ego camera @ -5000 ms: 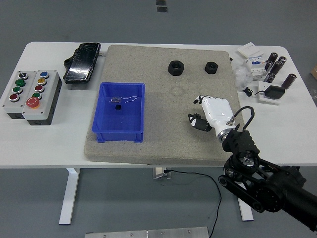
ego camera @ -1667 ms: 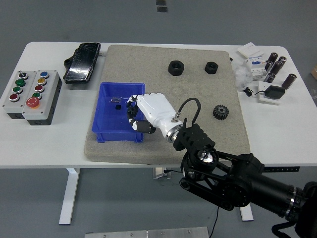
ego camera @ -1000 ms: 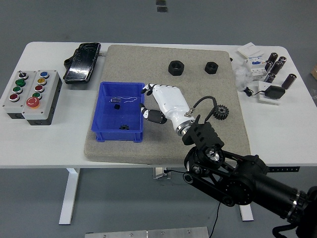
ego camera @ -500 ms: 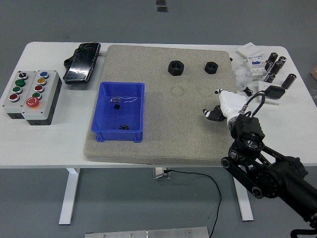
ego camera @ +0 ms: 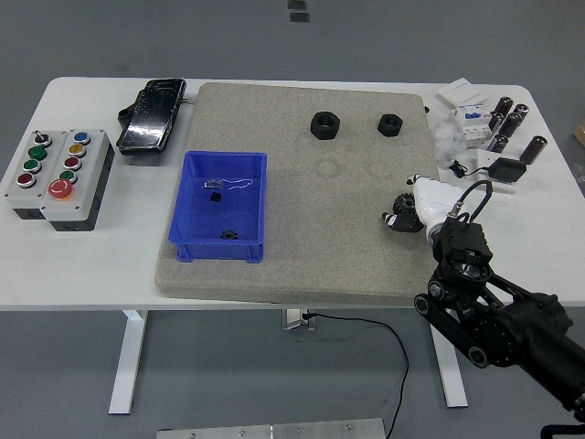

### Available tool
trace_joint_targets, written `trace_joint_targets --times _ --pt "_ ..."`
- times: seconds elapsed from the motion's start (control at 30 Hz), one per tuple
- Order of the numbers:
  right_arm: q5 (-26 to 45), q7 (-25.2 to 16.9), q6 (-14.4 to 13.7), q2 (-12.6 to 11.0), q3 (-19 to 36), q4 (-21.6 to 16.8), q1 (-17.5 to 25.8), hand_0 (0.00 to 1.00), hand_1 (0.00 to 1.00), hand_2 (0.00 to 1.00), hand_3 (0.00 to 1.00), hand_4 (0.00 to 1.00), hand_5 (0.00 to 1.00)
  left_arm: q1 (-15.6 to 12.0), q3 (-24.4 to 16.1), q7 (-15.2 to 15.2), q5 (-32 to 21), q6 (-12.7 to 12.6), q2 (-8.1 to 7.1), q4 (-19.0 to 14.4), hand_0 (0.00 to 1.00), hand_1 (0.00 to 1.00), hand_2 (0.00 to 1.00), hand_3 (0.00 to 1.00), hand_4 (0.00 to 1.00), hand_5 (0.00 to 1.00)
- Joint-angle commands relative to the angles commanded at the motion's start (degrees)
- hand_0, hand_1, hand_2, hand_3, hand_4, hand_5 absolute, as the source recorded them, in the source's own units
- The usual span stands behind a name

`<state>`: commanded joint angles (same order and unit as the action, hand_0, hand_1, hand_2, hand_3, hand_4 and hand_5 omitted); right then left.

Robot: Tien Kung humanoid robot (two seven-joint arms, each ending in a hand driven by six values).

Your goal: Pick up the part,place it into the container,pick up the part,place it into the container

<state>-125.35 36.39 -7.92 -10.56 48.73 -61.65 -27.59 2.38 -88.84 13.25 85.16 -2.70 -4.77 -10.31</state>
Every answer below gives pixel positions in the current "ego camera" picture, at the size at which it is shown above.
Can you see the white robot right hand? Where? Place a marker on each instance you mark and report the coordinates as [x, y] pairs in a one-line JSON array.
[[434, 201]]

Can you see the large black gear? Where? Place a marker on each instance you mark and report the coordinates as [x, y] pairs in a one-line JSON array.
[[404, 202]]

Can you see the small black gear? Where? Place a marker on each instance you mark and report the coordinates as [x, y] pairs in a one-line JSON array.
[[227, 235]]

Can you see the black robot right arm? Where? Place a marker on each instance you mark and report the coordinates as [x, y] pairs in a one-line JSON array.
[[516, 329]]

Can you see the small black hex nut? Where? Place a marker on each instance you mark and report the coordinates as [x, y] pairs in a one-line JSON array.
[[390, 124]]

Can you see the large black hex nut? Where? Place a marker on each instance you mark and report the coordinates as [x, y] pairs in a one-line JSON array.
[[324, 124]]

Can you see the brown cardboard box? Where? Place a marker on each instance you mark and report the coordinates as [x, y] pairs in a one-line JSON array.
[[580, 130]]

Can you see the blue plastic box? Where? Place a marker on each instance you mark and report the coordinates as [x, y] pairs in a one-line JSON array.
[[219, 215]]

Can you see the grey emergency-stop button box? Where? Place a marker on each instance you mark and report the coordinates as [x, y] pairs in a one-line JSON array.
[[75, 183]]

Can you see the grey four-button control box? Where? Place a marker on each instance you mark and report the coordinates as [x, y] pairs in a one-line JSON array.
[[32, 157]]

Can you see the crumpled clear plastic bag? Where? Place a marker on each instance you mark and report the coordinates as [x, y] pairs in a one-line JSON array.
[[447, 139]]

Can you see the white square socket plate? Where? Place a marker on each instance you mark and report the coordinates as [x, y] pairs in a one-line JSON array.
[[485, 157]]

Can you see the black power adapter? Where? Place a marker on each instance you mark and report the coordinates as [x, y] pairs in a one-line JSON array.
[[505, 170]]

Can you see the white circuit breaker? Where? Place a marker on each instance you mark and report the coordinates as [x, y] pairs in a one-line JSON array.
[[473, 123]]

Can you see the grey-brown foam mat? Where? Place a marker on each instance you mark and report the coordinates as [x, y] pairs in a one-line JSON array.
[[311, 228]]

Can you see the white table leg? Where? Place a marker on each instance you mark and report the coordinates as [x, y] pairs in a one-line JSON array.
[[128, 361], [452, 384]]

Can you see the tiny black cube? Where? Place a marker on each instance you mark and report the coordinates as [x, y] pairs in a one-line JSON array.
[[215, 197]]

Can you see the small clear parts bag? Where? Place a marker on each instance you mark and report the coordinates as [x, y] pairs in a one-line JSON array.
[[214, 184]]

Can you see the dark floor plate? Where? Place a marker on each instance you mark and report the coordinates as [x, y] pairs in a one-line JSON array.
[[297, 4], [299, 17]]

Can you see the grey metal plate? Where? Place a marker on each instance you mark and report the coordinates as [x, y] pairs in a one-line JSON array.
[[274, 431]]

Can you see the black foot pedal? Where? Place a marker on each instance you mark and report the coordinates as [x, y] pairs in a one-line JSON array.
[[148, 119]]

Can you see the white wall switch plate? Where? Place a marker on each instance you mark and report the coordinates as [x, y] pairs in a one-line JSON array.
[[461, 93]]

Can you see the silver under-table bracket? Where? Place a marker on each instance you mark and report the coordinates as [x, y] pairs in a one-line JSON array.
[[297, 319]]

